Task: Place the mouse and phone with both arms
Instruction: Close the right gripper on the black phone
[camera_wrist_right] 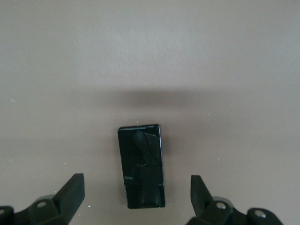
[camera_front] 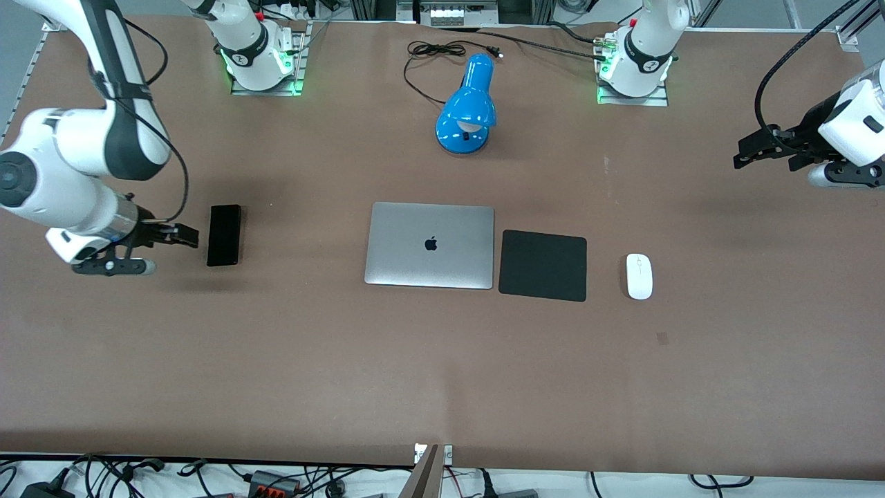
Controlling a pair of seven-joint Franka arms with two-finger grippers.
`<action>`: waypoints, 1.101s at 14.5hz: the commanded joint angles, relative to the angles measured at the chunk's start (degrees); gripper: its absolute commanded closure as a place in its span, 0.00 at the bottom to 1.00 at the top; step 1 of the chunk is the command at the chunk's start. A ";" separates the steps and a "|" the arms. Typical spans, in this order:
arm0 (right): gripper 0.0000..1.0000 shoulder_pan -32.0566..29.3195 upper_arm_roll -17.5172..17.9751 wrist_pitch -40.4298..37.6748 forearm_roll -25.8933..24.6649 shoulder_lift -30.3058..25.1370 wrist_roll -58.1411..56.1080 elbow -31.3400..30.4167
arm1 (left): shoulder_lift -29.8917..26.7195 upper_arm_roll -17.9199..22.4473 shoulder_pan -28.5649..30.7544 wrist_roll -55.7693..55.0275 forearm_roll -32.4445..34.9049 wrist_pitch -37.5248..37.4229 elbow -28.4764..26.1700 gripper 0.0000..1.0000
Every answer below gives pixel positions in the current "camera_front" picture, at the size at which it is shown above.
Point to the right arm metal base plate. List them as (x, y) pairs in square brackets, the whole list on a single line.
[(299, 62)]

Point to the black smartphone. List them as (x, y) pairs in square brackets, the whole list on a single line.
[(225, 235)]

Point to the grey box with orange connectors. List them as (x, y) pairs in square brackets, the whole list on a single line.
[(275, 483)]

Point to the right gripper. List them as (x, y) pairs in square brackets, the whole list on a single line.
[(146, 231)]

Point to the black mouse pad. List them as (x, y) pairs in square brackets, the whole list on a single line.
[(543, 265)]

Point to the silver closed laptop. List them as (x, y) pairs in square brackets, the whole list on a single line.
[(430, 245)]

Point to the white power strip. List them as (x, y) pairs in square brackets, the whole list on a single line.
[(446, 14)]

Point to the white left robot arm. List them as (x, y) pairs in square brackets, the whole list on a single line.
[(646, 41)]

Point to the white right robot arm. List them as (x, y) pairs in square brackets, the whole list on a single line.
[(69, 138)]

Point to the small white metal bracket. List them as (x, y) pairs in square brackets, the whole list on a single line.
[(448, 453)]

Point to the black power adapter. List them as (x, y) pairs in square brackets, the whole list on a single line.
[(45, 491)]

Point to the white computer mouse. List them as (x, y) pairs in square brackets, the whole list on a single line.
[(639, 277)]

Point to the blue desk lamp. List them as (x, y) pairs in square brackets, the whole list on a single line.
[(467, 111)]

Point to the grey slanted post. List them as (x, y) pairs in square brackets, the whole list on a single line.
[(425, 477)]

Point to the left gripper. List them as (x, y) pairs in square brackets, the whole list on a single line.
[(806, 129)]

